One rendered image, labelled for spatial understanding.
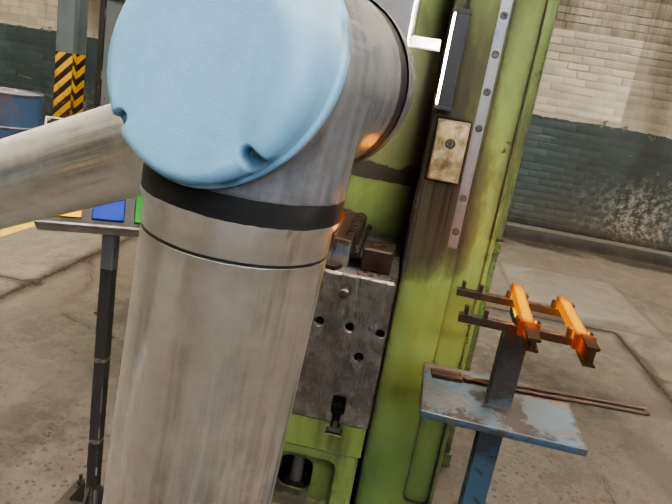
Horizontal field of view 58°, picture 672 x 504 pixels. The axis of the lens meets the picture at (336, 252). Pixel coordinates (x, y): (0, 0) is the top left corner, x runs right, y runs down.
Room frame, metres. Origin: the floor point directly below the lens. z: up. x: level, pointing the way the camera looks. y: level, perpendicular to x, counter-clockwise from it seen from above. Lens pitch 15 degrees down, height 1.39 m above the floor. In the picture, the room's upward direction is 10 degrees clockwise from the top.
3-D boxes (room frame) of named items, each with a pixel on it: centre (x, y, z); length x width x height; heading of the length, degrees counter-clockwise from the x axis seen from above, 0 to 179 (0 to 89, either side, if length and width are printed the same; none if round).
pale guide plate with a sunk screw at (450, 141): (1.75, -0.26, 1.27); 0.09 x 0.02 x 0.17; 85
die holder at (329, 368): (1.87, -0.01, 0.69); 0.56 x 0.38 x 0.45; 175
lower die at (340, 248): (1.86, 0.04, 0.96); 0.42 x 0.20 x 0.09; 175
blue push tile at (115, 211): (1.50, 0.59, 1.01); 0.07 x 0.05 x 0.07; 110
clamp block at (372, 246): (1.69, -0.12, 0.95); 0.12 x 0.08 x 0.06; 175
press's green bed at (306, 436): (1.87, -0.01, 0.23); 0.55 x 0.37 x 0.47; 175
